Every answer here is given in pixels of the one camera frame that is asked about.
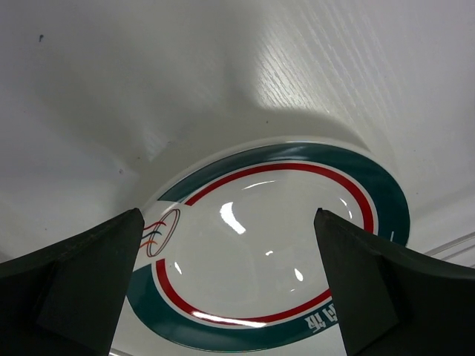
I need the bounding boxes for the chrome wire dish rack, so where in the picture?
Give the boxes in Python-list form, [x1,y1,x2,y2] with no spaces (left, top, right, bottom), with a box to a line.
[425,232,475,268]

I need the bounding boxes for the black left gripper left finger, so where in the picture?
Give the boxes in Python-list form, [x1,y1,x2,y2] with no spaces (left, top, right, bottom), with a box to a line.
[1,208,144,355]

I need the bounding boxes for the plate with teal red rings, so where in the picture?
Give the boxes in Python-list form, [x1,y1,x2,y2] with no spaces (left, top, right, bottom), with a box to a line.
[127,141,410,352]

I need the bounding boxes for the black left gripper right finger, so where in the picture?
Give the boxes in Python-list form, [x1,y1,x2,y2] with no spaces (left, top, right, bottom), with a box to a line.
[314,208,474,355]

